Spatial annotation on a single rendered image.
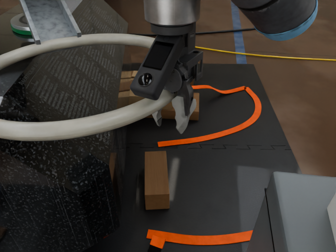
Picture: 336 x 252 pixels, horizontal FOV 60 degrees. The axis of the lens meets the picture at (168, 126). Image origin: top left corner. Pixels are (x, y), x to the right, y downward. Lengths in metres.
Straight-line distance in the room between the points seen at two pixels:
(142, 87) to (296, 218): 0.32
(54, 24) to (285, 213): 0.81
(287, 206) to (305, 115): 1.81
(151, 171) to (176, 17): 1.15
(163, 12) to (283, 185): 0.36
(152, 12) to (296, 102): 2.06
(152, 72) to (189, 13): 0.10
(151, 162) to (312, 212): 1.12
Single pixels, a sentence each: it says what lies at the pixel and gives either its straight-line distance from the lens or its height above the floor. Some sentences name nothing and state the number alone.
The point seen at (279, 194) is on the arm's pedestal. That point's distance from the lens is 0.56.
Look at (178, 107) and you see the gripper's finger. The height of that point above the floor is 0.95.
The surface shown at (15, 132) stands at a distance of 0.50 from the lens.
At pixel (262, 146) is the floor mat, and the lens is 1.92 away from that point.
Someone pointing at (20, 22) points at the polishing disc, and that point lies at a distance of 1.29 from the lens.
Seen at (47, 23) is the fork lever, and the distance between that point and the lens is 1.00.
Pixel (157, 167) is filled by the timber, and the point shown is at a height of 0.13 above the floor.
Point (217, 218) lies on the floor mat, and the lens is 1.51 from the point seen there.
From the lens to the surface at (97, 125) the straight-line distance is 0.47.
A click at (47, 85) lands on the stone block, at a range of 0.98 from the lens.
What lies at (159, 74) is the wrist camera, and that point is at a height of 1.04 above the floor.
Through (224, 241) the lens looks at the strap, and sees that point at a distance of 1.45.
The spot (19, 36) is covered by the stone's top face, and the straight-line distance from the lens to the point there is 1.23.
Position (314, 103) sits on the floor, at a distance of 2.49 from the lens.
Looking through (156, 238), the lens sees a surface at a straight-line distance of 1.38.
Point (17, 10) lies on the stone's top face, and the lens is 1.54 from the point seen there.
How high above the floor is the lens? 1.26
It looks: 39 degrees down
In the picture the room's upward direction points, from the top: straight up
